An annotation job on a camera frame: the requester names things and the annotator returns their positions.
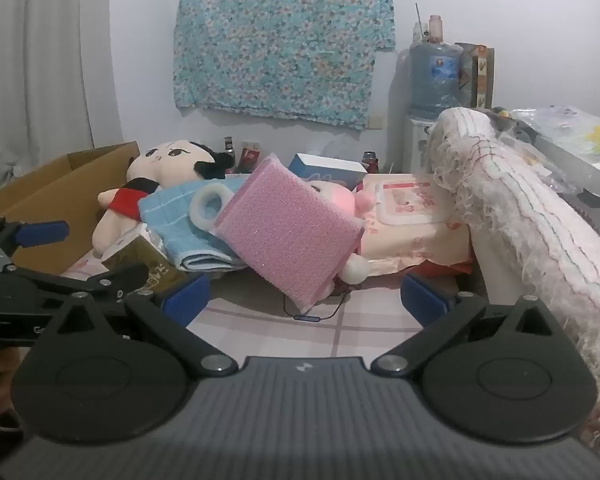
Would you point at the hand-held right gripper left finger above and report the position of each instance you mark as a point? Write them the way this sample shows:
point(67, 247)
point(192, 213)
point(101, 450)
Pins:
point(185, 300)

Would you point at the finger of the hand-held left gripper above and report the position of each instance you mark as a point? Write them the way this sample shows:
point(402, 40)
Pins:
point(105, 281)
point(42, 234)

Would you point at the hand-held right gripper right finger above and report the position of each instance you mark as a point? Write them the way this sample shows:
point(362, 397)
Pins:
point(422, 302)

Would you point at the gold foil packet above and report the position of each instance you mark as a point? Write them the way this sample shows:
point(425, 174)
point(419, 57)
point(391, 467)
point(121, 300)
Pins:
point(140, 260)

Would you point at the brown cardboard box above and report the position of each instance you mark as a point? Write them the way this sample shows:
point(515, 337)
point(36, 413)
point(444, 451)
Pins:
point(55, 185)

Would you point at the pink sponge pad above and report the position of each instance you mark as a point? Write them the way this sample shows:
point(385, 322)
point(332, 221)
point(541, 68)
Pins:
point(285, 230)

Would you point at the blue and white box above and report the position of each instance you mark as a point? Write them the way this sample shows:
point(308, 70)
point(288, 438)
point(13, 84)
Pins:
point(325, 167)

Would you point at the light blue towel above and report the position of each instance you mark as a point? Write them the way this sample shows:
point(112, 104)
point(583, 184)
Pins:
point(180, 220)

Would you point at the peach wet wipes pack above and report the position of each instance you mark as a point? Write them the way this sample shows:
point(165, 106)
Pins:
point(415, 210)

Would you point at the pink pompom plush toy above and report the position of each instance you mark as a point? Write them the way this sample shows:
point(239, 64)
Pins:
point(337, 200)

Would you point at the black-haired plush doll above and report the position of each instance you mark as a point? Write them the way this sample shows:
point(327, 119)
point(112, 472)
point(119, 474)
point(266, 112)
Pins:
point(170, 160)

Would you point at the white fringed blanket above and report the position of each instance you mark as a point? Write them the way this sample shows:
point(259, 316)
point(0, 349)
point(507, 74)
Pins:
point(520, 200)

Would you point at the red bottle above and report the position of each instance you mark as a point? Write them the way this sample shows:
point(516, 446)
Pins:
point(370, 164)

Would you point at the red packet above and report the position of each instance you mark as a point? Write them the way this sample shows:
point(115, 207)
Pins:
point(250, 156)

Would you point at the dark glass bottle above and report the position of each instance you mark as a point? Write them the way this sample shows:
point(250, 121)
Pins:
point(228, 147)

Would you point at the white curtain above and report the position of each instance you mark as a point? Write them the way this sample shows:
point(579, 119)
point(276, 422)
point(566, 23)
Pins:
point(35, 60)

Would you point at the grey table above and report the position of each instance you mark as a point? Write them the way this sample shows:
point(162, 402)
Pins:
point(580, 165)

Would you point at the clear plastic bag pile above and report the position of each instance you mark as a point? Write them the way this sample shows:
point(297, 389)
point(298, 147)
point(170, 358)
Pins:
point(565, 125)

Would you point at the tall patterned box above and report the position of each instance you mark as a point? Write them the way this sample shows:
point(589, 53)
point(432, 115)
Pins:
point(480, 75)

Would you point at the wall socket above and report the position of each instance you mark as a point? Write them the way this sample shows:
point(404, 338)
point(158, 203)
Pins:
point(376, 122)

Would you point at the teal floral wall cloth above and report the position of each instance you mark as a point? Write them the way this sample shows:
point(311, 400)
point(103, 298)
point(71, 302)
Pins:
point(280, 35)

